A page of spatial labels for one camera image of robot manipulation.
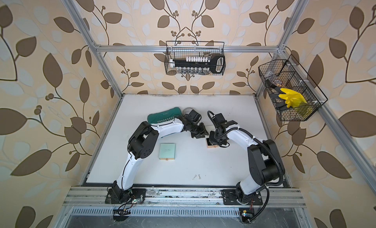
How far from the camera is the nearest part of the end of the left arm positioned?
2.56ft

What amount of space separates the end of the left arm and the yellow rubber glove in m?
0.43

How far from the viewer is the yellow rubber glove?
0.67 metres
